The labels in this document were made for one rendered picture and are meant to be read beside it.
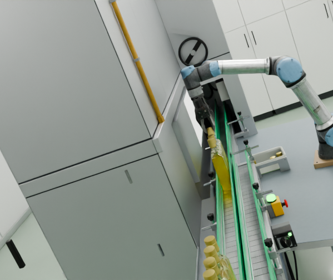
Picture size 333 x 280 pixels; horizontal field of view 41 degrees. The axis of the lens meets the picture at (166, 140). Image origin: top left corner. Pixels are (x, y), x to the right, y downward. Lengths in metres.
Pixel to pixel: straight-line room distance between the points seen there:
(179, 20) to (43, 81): 1.67
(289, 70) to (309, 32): 3.88
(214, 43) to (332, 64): 3.21
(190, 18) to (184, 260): 1.86
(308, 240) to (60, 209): 1.04
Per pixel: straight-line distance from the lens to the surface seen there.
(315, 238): 1.96
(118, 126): 1.70
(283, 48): 6.07
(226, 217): 2.04
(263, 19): 6.00
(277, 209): 2.16
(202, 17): 3.22
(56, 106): 1.74
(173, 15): 3.23
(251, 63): 2.37
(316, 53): 6.16
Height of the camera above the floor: 1.80
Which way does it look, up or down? 15 degrees down
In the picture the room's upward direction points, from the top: 22 degrees counter-clockwise
